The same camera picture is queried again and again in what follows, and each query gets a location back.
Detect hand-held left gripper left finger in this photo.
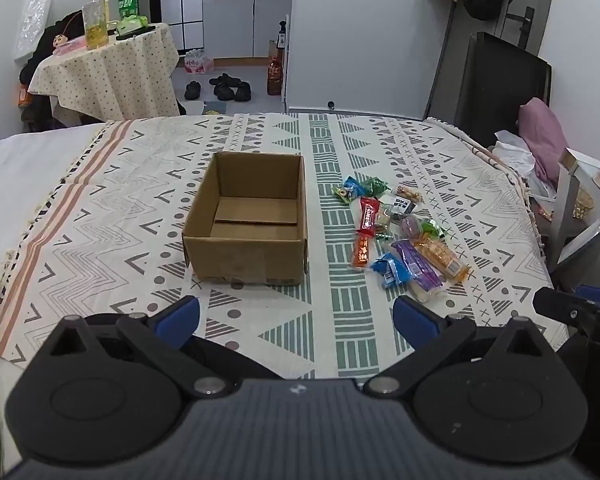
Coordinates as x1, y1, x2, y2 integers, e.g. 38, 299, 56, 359
45, 296, 241, 400

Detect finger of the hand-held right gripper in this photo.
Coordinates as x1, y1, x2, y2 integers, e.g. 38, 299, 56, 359
532, 286, 600, 333
575, 284, 600, 311

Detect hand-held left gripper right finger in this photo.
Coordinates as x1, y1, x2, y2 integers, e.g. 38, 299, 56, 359
362, 296, 556, 400

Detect purple bread packet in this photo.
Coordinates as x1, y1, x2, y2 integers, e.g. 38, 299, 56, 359
391, 239, 446, 304

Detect blue wafer snack packet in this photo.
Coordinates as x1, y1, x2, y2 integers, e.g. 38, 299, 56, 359
372, 252, 412, 291

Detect orange cracker packet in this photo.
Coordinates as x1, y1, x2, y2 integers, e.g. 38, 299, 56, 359
414, 237, 474, 284

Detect orange stick snack packet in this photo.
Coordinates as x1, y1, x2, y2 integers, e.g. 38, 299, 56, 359
350, 234, 374, 270

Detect bright green candy packet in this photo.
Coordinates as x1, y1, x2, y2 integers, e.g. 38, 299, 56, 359
420, 219, 449, 241

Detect brown cardboard box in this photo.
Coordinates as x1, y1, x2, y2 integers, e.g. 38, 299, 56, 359
182, 151, 309, 287

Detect purple round snack packet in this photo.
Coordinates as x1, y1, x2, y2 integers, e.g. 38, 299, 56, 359
399, 215, 424, 240

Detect clear packet black label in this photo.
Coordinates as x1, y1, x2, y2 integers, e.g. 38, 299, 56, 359
387, 196, 416, 217

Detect red snack packet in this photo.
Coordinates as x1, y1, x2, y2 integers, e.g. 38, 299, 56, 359
356, 197, 382, 237

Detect patterned printed blanket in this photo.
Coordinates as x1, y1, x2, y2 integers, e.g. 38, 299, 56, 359
0, 112, 573, 381

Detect white crumpled cloth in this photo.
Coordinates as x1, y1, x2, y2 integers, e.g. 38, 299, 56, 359
487, 130, 539, 176

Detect pink pillow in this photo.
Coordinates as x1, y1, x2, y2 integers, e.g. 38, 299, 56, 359
517, 97, 574, 184

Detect white bed sheet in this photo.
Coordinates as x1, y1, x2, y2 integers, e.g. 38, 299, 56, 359
0, 122, 107, 311

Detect black flat screen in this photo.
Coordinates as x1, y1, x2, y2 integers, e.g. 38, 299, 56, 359
455, 31, 553, 149

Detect round table dotted tablecloth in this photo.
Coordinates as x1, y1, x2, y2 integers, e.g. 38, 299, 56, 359
27, 22, 181, 128

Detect pink water bottle pack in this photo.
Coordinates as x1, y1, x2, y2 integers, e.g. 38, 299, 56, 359
183, 49, 215, 74

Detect brown tea bottle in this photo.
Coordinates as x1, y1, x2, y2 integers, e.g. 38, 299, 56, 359
266, 57, 285, 97

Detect black door lock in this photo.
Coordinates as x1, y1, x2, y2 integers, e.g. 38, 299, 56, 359
512, 6, 536, 51

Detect pink cartoon toy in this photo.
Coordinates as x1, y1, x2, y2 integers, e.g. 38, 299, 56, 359
52, 32, 89, 56

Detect white kitchen cabinet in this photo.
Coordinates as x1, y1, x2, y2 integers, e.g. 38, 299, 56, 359
201, 0, 294, 60

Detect green tissue pack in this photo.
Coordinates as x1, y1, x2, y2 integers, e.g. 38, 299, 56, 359
116, 14, 150, 34

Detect clear yellow oil bottle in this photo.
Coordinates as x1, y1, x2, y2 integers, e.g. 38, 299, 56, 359
81, 0, 110, 51

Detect dark clothes on chair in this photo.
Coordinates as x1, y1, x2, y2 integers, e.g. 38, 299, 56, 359
17, 10, 88, 92

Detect black grid sliding door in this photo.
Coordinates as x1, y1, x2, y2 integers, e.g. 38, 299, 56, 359
147, 0, 206, 56

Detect clear plastic bag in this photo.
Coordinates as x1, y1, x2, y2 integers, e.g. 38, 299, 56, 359
14, 0, 51, 64

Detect white chair frame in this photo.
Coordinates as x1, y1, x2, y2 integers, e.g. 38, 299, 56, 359
547, 147, 600, 274

